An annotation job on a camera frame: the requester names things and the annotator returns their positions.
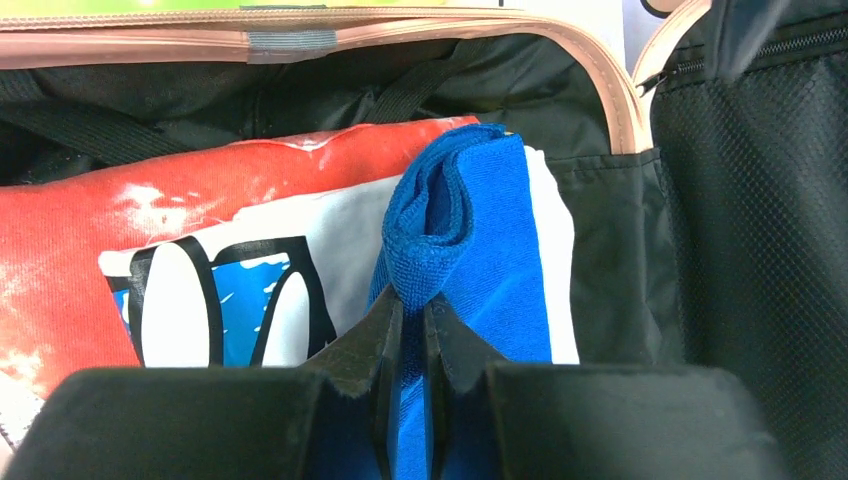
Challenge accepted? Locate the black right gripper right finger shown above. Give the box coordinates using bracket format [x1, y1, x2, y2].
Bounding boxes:
[423, 297, 790, 480]

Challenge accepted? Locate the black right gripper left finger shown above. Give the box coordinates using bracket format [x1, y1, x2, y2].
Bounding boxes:
[5, 288, 403, 479]

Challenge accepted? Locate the white printed t-shirt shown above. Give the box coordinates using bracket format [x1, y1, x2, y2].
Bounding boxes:
[98, 148, 579, 367]

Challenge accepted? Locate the blue towel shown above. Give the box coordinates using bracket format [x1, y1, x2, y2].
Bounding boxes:
[317, 123, 554, 480]

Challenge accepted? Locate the pink hard-shell suitcase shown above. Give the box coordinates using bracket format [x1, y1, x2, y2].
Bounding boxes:
[1, 1, 847, 479]

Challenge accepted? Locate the green plastic tray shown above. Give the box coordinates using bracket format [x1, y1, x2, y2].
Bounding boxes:
[1, 0, 459, 18]

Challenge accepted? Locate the red snack bag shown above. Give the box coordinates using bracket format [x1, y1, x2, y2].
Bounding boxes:
[1, 117, 467, 446]

